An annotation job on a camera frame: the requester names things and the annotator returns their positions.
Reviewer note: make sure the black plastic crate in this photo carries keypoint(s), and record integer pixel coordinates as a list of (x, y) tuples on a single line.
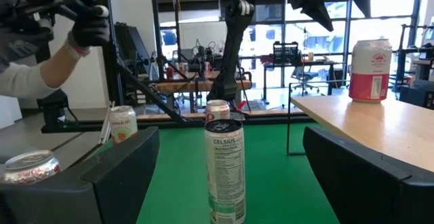
[(285, 52)]

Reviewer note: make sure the white Diet Coke can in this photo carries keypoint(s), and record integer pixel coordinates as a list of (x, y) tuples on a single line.
[(217, 110)]

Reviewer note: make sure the person's hand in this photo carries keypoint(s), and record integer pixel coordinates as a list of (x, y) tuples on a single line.
[(89, 30)]

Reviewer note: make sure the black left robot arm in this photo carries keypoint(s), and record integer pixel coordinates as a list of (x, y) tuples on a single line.
[(234, 54)]

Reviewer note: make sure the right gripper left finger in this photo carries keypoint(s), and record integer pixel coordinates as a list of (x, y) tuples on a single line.
[(101, 190)]

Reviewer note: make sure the wooden shelf black legs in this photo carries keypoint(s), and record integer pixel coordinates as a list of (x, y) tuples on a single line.
[(373, 125)]

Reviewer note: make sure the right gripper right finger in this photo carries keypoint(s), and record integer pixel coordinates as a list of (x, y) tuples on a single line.
[(366, 197)]

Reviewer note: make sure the person's forearm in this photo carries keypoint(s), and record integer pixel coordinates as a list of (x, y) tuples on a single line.
[(34, 78)]

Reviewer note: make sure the black rig frame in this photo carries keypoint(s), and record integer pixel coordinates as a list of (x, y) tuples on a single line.
[(264, 119)]

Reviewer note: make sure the wooden workbench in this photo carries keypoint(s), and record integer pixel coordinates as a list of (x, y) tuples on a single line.
[(183, 86)]

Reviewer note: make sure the office chair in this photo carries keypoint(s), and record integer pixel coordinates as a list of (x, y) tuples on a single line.
[(305, 76)]

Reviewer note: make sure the green table mat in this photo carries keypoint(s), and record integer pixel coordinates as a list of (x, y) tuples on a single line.
[(278, 183)]

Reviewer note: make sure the silver Diet Coke can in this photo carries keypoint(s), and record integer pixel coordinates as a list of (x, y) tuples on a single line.
[(30, 168)]

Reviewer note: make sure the Spindrift can pink band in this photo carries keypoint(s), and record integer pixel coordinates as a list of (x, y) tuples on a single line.
[(369, 71)]

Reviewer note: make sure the Spindrift can green circle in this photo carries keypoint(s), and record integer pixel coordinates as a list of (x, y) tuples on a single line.
[(123, 124)]

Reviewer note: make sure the white Celsius can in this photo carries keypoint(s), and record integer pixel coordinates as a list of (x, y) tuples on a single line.
[(225, 169)]

